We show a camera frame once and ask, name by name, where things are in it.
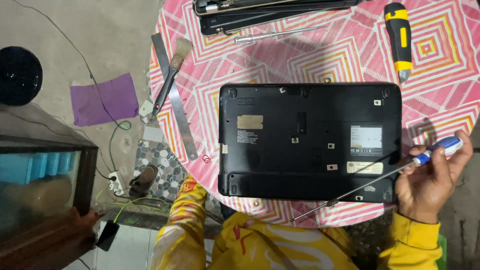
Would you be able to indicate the pink patterned tablecloth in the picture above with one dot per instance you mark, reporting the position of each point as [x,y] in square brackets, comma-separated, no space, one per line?
[337,60]

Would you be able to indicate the purple cloth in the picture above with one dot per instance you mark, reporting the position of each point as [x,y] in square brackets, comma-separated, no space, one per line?
[105,99]

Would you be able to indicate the brown sandal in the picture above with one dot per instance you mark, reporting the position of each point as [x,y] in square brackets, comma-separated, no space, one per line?
[144,180]

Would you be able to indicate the person's right hand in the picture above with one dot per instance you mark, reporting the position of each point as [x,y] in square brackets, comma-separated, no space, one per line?
[420,195]

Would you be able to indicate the yellow black utility knife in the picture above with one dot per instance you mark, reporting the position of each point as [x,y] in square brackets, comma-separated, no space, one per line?
[399,37]

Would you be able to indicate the metal ruler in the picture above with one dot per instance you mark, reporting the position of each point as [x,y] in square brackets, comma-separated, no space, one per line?
[176,101]

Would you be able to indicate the black laptop lid panel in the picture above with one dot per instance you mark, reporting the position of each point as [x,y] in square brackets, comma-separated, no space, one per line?
[270,4]

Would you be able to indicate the green chair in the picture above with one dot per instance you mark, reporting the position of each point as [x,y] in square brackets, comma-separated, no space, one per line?
[442,253]

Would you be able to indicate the wooden glass cabinet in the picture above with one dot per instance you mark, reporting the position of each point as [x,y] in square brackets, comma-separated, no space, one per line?
[41,195]

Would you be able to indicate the black laptop bezel frame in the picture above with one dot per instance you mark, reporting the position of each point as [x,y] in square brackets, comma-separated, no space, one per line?
[240,22]

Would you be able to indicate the black phone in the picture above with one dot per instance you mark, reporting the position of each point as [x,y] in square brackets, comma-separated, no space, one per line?
[107,235]

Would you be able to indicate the person's yellow shirt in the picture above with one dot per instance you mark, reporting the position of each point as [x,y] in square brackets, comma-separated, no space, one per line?
[277,247]

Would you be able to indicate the white power strip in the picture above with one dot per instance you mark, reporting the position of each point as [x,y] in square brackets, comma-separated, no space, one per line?
[117,183]

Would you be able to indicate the black round helmet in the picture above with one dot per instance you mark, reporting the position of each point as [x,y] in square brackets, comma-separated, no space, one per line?
[18,75]

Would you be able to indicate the black laptop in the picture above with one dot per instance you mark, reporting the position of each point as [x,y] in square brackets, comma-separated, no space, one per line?
[307,150]

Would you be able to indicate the red rubber band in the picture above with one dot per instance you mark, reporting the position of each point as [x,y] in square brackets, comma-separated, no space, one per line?
[206,159]

